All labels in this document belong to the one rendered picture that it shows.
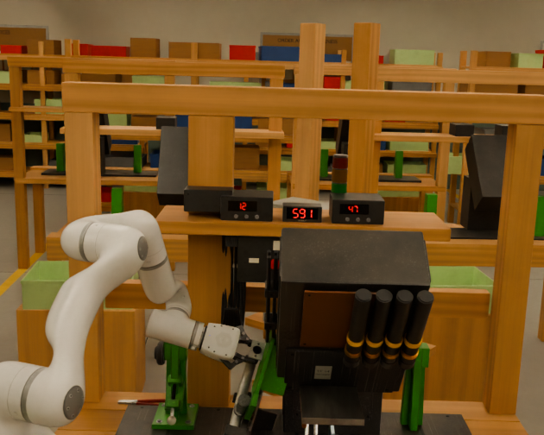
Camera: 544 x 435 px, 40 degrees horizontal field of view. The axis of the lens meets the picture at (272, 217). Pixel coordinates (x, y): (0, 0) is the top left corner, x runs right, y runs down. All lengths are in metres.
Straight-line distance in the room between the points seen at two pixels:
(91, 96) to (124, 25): 9.80
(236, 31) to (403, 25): 2.66
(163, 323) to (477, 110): 1.15
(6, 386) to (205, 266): 0.92
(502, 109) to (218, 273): 1.03
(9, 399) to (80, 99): 1.04
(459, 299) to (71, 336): 1.38
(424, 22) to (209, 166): 10.20
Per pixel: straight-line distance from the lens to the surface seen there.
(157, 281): 2.02
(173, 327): 2.15
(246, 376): 2.26
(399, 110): 2.33
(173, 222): 2.25
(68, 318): 1.71
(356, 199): 2.26
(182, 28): 12.04
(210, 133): 2.31
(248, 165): 9.07
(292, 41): 12.01
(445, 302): 2.58
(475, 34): 12.58
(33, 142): 11.80
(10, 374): 1.70
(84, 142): 2.38
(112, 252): 1.75
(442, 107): 2.35
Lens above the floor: 2.02
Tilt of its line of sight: 12 degrees down
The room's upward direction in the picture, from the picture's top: 2 degrees clockwise
